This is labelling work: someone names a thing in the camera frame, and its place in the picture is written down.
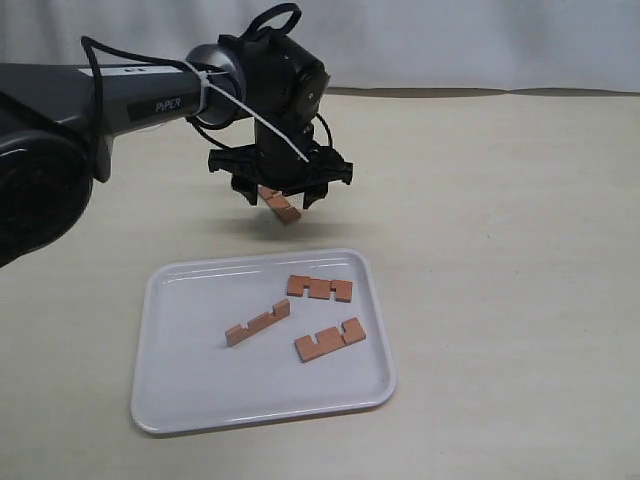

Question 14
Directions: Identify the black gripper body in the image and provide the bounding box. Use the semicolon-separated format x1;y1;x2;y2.
208;121;353;194

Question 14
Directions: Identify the wooden notched piece four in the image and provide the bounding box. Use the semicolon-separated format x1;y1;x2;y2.
258;186;301;225

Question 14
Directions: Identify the wooden notched piece one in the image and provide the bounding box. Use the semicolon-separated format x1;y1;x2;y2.
287;275;353;303

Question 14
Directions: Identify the wooden notched piece three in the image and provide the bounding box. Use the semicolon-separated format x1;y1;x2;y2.
225;299;291;347

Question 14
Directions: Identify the wooden notched piece two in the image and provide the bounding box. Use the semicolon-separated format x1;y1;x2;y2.
294;317;366;363

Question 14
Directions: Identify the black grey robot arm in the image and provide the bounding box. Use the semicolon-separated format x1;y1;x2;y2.
1;28;353;264

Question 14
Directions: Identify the white zip tie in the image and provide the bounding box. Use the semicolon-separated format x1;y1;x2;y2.
181;60;310;163

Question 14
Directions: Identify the white plastic tray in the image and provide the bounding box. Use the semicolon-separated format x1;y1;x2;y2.
130;248;397;435

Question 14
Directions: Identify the white backdrop cloth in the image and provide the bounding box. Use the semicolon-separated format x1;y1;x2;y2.
1;1;639;92

